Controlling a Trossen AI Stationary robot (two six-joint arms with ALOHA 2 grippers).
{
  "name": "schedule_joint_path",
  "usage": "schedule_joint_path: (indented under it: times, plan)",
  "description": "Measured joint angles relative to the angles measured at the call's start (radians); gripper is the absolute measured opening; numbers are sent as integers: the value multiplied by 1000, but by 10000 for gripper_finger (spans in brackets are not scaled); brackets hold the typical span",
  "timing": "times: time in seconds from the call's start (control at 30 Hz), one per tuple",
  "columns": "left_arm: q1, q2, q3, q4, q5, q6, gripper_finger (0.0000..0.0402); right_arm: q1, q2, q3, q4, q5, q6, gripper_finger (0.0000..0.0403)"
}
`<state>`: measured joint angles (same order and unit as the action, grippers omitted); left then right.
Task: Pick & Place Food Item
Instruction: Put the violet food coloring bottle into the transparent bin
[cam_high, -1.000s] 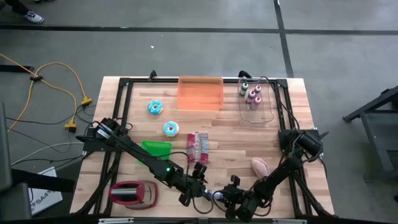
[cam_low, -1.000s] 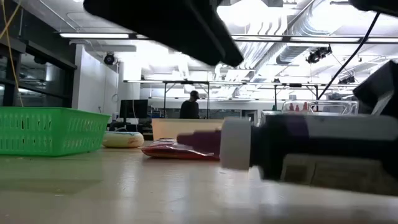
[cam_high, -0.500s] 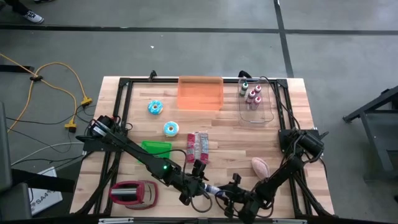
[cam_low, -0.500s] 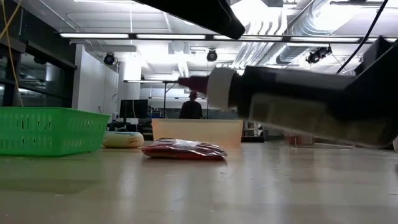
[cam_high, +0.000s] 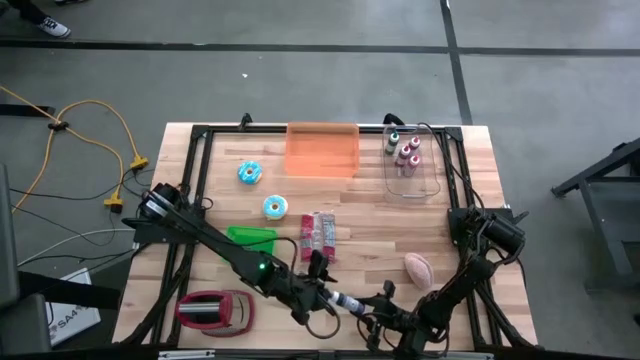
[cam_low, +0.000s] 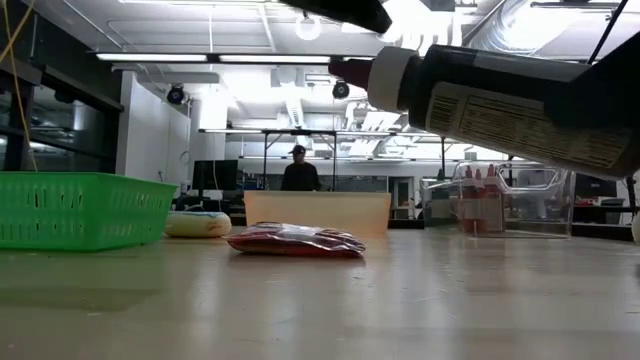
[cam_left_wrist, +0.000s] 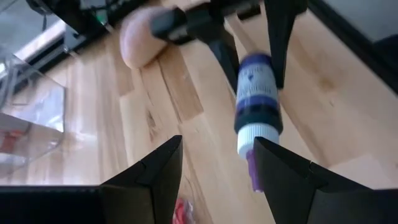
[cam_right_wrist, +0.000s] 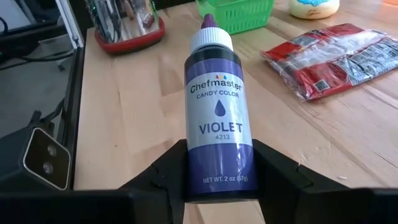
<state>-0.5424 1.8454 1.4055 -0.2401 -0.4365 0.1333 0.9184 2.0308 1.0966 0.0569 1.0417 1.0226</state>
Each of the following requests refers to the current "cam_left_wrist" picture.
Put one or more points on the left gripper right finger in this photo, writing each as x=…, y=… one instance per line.
x=311, y=196

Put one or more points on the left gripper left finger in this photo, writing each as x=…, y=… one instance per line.
x=93, y=205

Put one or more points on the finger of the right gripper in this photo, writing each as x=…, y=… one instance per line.
x=228, y=59
x=283, y=31

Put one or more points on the purple food colouring bottle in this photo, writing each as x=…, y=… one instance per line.
x=256, y=90

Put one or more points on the pink toy bread bun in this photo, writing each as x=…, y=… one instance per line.
x=136, y=43

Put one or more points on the red candy packet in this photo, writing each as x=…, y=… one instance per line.
x=183, y=213

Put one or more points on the orange food colouring bottle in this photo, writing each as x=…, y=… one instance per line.
x=11, y=140

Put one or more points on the clear plastic bin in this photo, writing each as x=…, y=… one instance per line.
x=37, y=102

